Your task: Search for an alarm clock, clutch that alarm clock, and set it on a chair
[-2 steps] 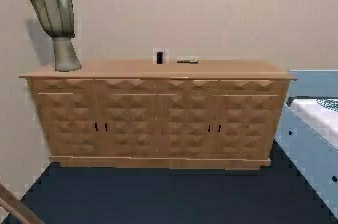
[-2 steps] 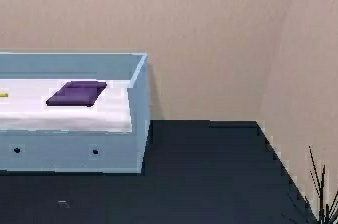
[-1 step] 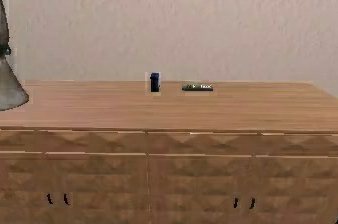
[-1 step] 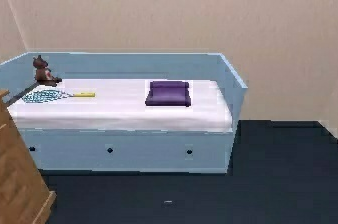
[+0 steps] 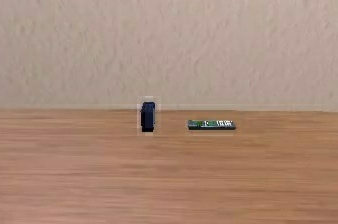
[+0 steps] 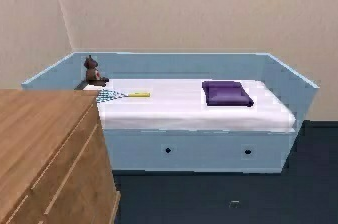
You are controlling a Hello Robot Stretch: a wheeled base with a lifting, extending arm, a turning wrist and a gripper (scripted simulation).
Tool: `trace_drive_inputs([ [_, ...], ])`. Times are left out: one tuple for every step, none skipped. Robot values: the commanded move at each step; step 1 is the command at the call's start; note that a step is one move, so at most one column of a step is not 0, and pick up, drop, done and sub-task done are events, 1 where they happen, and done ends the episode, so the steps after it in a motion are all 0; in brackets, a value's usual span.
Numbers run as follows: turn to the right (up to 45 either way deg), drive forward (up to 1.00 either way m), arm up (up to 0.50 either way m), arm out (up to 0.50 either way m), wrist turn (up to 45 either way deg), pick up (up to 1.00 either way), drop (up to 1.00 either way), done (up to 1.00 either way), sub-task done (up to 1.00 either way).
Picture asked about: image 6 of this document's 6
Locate yellow pencil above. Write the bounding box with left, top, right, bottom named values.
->
left=125, top=91, right=152, bottom=99

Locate pale blue bed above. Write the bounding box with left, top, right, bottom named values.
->
left=21, top=51, right=321, bottom=174

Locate purple pillow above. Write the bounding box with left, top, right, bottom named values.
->
left=201, top=80, right=255, bottom=108

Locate blue checked cloth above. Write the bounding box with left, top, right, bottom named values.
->
left=95, top=88, right=129, bottom=104

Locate brown teddy bear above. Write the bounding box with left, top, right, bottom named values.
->
left=83, top=55, right=110, bottom=88

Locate wooden chest of drawers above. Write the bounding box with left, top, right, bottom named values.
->
left=0, top=88, right=122, bottom=224

